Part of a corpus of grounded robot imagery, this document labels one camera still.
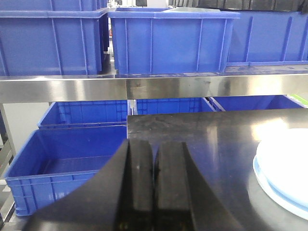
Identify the blue floor bin behind table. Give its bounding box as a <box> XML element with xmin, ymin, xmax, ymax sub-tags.
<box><xmin>131</xmin><ymin>98</ymin><xmax>216</xmax><ymax>115</ymax></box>

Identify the blue bin on shelf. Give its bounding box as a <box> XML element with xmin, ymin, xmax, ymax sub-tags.
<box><xmin>108</xmin><ymin>8</ymin><xmax>240</xmax><ymax>75</ymax></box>
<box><xmin>227</xmin><ymin>11</ymin><xmax>308</xmax><ymax>66</ymax></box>
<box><xmin>0</xmin><ymin>8</ymin><xmax>108</xmax><ymax>76</ymax></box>

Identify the blue bin on shelf left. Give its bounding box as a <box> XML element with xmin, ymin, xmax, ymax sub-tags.
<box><xmin>0</xmin><ymin>8</ymin><xmax>108</xmax><ymax>76</ymax></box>

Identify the stainless steel shelf rack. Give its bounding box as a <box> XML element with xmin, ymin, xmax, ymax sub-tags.
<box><xmin>0</xmin><ymin>65</ymin><xmax>308</xmax><ymax>231</ymax></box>

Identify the blue floor bin far right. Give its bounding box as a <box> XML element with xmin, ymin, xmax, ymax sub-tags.
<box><xmin>207</xmin><ymin>95</ymin><xmax>307</xmax><ymax>111</ymax></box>

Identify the blue bin on shelf right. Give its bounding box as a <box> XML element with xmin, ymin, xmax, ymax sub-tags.
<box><xmin>227</xmin><ymin>11</ymin><xmax>308</xmax><ymax>66</ymax></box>

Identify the blue bin on shelf middle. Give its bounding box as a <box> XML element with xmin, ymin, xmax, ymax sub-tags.
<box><xmin>108</xmin><ymin>8</ymin><xmax>240</xmax><ymax>75</ymax></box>

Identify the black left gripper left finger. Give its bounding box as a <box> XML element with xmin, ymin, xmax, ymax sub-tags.
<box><xmin>23</xmin><ymin>139</ymin><xmax>153</xmax><ymax>231</ymax></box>

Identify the light blue plate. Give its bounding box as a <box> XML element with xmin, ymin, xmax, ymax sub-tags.
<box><xmin>256</xmin><ymin>128</ymin><xmax>308</xmax><ymax>208</ymax></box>
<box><xmin>253</xmin><ymin>156</ymin><xmax>308</xmax><ymax>220</ymax></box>

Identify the blue floor bin near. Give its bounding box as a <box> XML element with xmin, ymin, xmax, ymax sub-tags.
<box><xmin>4</xmin><ymin>125</ymin><xmax>127</xmax><ymax>217</ymax></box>

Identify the green sheet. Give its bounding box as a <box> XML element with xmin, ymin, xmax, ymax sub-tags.
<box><xmin>287</xmin><ymin>94</ymin><xmax>308</xmax><ymax>108</ymax></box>

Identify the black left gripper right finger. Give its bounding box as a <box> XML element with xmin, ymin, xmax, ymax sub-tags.
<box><xmin>154</xmin><ymin>141</ymin><xmax>244</xmax><ymax>231</ymax></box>

